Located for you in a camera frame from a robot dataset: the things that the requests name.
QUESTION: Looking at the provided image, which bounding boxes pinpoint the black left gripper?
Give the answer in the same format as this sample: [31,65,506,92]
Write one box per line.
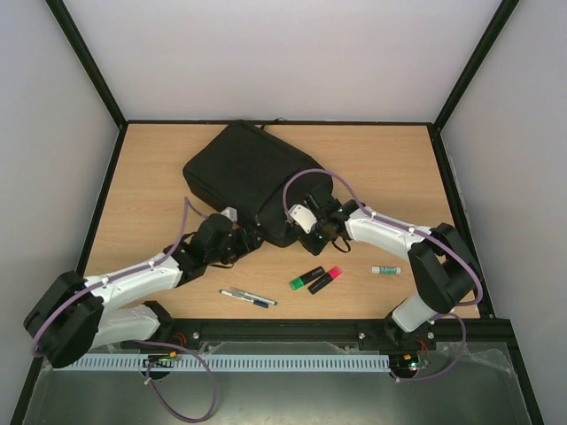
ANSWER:
[208,224,268,265]

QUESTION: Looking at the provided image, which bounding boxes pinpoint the black student bag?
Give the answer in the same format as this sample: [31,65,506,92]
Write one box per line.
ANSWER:
[183,120,333,248]

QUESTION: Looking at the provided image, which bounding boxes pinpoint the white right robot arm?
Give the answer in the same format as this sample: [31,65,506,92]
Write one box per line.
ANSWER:
[287,195,483,347]

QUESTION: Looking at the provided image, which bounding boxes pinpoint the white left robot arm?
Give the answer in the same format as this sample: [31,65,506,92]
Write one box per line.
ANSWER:
[24,213,262,368]

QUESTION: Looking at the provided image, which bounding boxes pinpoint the pink highlighter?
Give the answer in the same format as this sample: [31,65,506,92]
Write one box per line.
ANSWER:
[307,267,342,295]

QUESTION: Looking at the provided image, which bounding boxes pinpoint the green highlighter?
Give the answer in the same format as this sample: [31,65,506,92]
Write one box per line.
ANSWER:
[290,267,325,290]

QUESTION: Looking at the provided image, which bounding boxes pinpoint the glue stick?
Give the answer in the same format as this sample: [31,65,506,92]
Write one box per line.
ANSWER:
[371,267,401,274]

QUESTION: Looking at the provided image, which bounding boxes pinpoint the blue whiteboard marker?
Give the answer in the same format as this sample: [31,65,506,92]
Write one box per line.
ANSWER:
[219,290,269,309]

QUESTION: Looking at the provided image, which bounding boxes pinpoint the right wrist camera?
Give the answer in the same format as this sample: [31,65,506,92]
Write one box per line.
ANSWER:
[286,204,317,234]

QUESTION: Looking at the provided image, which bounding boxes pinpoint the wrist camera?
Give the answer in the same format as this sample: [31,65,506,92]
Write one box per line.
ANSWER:
[286,204,317,234]
[221,207,237,223]

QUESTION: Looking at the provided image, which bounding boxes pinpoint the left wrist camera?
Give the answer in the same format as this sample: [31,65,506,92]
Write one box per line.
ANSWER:
[221,207,237,223]

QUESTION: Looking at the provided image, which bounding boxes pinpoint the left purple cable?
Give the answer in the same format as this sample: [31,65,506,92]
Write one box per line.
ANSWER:
[30,196,221,421]

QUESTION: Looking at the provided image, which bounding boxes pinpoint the purple cable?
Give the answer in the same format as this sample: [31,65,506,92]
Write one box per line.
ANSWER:
[282,167,484,384]
[30,196,221,421]

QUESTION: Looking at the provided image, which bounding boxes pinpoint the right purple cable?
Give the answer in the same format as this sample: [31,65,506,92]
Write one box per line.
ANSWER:
[282,167,484,384]

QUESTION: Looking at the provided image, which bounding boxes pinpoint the grey slotted cable duct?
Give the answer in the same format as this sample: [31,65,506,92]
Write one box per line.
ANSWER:
[64,353,390,373]

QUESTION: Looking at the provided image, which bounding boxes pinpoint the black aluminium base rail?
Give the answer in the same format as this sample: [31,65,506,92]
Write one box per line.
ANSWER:
[43,316,515,351]

